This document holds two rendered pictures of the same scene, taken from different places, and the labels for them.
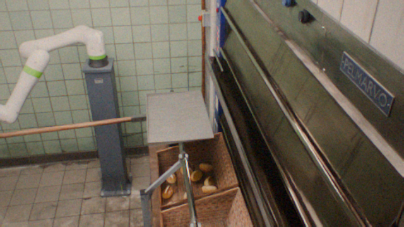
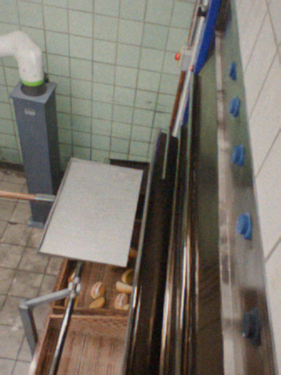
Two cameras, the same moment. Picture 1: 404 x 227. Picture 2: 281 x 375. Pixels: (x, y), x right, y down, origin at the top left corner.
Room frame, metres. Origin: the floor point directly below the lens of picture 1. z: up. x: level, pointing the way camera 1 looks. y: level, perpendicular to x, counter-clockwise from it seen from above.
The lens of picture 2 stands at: (1.02, -0.17, 2.52)
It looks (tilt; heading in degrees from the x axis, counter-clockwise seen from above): 48 degrees down; 8
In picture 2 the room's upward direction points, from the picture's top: 10 degrees clockwise
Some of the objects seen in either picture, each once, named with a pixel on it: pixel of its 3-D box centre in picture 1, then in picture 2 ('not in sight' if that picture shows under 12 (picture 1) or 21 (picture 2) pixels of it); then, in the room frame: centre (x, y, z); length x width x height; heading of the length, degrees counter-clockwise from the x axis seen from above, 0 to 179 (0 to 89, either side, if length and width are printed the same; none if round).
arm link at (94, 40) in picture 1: (94, 43); (30, 63); (2.74, 0.79, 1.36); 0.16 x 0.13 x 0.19; 45
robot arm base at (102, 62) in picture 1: (98, 57); (36, 79); (2.78, 0.79, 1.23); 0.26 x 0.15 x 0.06; 5
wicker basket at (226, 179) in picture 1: (194, 174); (109, 267); (2.04, 0.07, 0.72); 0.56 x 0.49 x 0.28; 8
